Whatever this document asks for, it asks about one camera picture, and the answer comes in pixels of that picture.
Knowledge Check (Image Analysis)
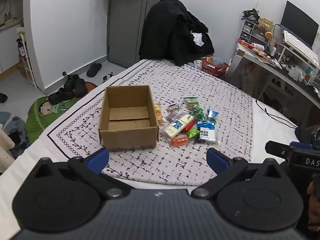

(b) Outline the cardboard box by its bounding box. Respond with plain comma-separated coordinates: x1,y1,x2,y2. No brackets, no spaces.
98,85,159,152

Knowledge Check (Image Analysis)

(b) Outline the white rack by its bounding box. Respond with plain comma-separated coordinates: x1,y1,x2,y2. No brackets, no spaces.
16,27,38,88

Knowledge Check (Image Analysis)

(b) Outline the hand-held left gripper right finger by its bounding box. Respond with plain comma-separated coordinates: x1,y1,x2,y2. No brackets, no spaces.
191,147,288,200

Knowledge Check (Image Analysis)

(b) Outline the grey door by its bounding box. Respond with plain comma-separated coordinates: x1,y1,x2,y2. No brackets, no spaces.
107,0,179,68

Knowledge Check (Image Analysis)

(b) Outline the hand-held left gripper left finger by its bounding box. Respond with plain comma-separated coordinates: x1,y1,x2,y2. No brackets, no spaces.
30,147,130,201

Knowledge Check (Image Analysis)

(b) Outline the person's right hand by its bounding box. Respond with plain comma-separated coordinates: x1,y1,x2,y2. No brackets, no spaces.
307,180,320,227

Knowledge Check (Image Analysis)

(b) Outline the white blue snack packet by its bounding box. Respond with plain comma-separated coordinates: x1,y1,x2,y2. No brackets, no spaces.
160,114,194,139

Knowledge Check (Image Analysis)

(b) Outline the white keyboard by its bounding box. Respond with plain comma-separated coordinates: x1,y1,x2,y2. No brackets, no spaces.
282,30,320,69

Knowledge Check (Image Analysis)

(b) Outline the blue green snack packet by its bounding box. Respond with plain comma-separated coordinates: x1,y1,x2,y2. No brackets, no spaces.
206,108,219,120

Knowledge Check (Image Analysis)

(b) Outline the black coat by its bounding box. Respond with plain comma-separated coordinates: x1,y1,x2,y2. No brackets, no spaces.
139,0,215,65

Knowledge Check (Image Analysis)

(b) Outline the computer monitor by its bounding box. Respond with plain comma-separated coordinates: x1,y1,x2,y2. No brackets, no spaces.
280,0,320,48

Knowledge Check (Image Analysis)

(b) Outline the white black snack packet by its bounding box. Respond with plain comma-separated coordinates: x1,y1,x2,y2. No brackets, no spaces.
196,127,219,145

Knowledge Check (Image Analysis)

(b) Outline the red plastic basket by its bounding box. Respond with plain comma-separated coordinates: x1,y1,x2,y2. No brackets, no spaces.
200,57,230,77

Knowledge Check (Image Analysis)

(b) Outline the light green snack packet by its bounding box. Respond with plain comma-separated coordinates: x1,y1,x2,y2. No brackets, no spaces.
186,127,200,139

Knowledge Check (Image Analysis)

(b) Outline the dark bottle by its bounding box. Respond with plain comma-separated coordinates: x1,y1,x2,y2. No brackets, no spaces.
17,39,27,57

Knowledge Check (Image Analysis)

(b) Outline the dark cloth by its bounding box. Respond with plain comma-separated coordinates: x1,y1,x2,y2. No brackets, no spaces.
294,126,320,144

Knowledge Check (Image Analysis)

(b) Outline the white cabinet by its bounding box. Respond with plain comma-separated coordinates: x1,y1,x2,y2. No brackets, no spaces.
0,25,23,74

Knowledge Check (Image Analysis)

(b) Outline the black shoe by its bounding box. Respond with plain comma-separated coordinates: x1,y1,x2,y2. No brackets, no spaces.
74,78,87,98
49,87,75,105
64,74,80,89

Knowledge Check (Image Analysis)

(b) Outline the computer desk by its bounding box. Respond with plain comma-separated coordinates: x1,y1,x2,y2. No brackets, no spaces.
234,42,320,140

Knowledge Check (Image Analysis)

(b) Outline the orange rice cracker packet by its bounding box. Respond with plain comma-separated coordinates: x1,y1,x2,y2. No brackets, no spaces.
153,102,163,125

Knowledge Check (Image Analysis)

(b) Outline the dark green snack packet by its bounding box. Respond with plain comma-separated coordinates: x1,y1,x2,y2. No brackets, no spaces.
192,107,206,120

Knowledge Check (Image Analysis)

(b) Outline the black clog slipper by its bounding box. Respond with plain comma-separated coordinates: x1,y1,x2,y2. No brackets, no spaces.
86,63,102,77

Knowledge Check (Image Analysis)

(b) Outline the white cloth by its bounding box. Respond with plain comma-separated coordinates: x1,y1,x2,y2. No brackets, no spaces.
190,31,206,47

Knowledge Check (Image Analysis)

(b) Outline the grey drawer organizer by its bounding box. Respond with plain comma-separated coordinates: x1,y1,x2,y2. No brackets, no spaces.
241,19,269,43

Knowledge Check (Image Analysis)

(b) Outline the black cable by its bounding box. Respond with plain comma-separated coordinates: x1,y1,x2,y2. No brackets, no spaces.
255,99,299,128

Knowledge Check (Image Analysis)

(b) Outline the blue fuzzy rug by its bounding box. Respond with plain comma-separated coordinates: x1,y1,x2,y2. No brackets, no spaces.
0,111,28,159

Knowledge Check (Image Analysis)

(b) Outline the green yellow snack packet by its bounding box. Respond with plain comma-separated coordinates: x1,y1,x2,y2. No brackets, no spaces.
184,97,200,110

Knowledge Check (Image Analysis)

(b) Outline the dotted cloth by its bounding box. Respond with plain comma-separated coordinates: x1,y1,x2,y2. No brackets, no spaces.
0,124,16,174

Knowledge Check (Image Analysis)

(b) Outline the printed bed blanket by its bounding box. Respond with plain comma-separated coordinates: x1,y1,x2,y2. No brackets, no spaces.
41,59,254,187

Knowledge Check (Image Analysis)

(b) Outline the small orange snack packet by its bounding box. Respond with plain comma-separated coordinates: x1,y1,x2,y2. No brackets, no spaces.
170,135,189,147

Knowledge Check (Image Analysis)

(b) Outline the green leaf rug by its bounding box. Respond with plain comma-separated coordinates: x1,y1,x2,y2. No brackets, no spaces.
25,81,98,145

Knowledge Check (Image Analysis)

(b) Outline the woven basket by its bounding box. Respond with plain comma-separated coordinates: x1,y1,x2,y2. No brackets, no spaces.
258,17,274,30

